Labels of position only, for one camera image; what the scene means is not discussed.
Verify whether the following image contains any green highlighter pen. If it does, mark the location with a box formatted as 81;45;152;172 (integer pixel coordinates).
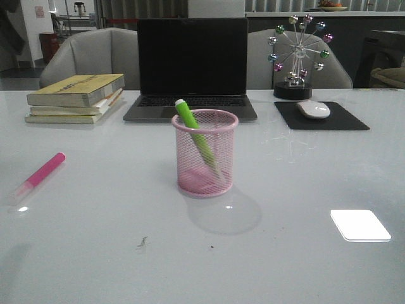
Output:
175;99;223;181

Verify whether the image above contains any pink highlighter pen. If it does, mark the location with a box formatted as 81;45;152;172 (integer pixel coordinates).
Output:
8;152;66;206

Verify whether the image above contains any pink mesh pen holder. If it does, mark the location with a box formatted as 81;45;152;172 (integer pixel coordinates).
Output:
171;109;239;198

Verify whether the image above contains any grey laptop computer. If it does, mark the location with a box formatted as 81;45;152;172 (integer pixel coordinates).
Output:
123;18;257;123

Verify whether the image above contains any middle cream book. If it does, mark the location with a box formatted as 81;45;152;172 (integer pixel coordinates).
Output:
30;89;123;116

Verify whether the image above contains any cream book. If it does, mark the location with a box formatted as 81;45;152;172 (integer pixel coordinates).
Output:
25;98;120;124
30;89;123;116

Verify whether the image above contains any white computer mouse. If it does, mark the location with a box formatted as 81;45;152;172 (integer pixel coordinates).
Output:
296;100;331;119

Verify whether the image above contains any right grey armchair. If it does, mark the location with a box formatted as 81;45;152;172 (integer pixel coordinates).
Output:
247;29;352;89

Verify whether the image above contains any grey armchair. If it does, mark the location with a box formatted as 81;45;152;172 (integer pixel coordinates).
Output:
247;29;352;89
39;27;140;90

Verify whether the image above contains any ferris wheel desk ornament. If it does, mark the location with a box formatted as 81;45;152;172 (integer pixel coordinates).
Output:
268;14;333;100

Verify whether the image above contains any top yellow book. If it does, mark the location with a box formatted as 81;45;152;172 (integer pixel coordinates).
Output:
27;73;125;107

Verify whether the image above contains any left grey armchair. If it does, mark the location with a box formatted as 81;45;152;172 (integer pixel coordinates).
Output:
39;27;140;90

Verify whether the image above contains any black mouse pad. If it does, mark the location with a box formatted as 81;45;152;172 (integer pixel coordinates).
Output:
273;101;371;130

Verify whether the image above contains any bottom cream book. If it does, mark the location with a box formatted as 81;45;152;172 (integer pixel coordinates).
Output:
25;98;120;124

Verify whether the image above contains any red trash bin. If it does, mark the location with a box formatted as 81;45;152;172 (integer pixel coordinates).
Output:
39;32;59;63

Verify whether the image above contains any fruit bowl on counter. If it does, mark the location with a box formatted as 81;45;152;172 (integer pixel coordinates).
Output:
318;0;347;12

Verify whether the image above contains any olive cushion at right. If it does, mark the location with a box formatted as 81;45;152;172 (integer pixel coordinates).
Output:
371;67;404;89

